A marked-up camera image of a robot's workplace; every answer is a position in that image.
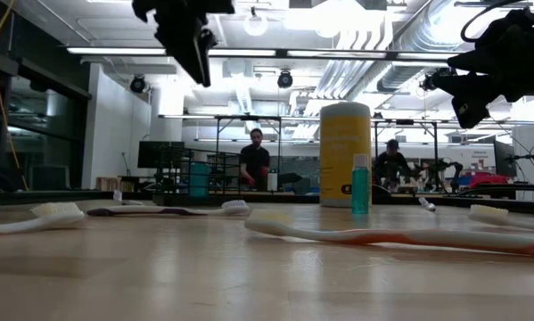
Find wooden boxes stack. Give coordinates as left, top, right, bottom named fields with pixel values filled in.
left=95, top=177, right=136, bottom=193

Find black ceiling spotlight cluster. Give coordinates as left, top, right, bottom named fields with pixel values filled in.
left=420, top=66, right=455, bottom=93

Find yellow wipes canister white lid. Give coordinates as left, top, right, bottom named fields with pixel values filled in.
left=318, top=101, right=374, bottom=209

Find orange toothbrush cream bristles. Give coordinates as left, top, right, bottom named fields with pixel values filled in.
left=467, top=203, right=534, bottom=233

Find red cloth object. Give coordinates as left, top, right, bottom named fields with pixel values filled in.
left=469, top=172, right=510, bottom=189

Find black aluminium table frame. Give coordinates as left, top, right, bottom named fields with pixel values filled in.
left=0, top=186, right=534, bottom=216

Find black wire caddy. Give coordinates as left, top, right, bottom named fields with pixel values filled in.
left=152, top=145, right=243, bottom=207

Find orange toothbrush white bristles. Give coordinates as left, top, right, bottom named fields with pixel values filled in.
left=0, top=202, right=86, bottom=238

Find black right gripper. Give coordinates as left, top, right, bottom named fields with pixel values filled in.
left=447, top=7, right=534, bottom=130

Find long LED light bar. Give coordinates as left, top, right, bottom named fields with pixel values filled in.
left=65, top=45, right=468, bottom=62

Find black computer monitor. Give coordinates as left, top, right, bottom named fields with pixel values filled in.
left=137, top=141, right=185, bottom=170
left=493, top=140, right=518, bottom=178

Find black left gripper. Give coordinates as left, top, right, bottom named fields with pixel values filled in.
left=131, top=0, right=236, bottom=88

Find black background rig frame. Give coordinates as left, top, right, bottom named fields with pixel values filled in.
left=214, top=114, right=283, bottom=193
left=373, top=118, right=440, bottom=193

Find person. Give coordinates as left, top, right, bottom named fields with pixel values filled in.
left=238, top=128, right=272, bottom=193
left=373, top=138, right=413, bottom=193

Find orange toothbrush yellow bristles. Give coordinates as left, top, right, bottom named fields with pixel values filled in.
left=243, top=209, right=534, bottom=259

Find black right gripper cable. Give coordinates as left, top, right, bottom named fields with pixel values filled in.
left=460, top=0, right=534, bottom=45

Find round pendant lamp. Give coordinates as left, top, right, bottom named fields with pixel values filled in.
left=242, top=5, right=269, bottom=38

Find yellow extension cable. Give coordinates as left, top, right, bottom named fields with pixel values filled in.
left=0, top=0, right=29, bottom=192

